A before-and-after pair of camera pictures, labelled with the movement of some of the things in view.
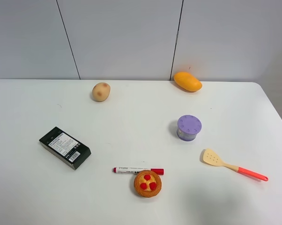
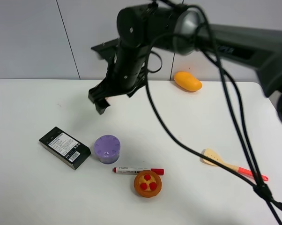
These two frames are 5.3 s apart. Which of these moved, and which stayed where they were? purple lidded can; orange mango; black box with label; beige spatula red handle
Moved: purple lidded can
Stayed: beige spatula red handle; orange mango; black box with label
